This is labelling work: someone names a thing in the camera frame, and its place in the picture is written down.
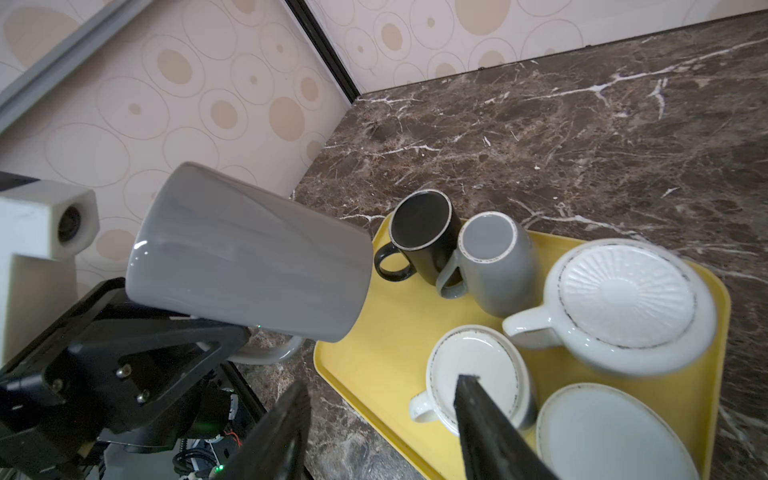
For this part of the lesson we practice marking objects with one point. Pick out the white ribbed-bottom mug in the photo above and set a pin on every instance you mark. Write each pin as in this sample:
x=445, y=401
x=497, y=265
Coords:
x=623, y=307

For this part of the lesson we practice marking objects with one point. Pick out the black corner frame post left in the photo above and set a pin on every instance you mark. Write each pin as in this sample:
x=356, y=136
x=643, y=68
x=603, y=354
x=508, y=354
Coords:
x=311, y=27

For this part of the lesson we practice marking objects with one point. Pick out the small grey mug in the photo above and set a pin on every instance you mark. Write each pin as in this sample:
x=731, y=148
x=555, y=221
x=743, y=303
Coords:
x=496, y=262

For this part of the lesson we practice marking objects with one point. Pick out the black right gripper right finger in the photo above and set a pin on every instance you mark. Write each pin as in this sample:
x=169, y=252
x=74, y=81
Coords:
x=491, y=447

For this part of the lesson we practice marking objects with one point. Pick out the tall grey mug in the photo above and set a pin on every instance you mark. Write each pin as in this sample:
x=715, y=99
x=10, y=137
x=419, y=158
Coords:
x=214, y=247

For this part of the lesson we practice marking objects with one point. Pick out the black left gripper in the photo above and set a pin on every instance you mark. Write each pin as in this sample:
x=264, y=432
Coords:
x=108, y=370

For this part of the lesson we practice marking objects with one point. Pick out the black mug white bottom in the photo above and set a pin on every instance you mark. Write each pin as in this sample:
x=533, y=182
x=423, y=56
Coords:
x=593, y=431

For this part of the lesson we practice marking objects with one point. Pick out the aluminium rail left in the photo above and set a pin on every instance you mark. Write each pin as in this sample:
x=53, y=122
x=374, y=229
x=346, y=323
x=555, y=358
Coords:
x=43, y=42

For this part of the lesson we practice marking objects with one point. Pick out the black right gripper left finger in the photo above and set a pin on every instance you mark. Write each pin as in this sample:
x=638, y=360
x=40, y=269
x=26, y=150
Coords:
x=276, y=443

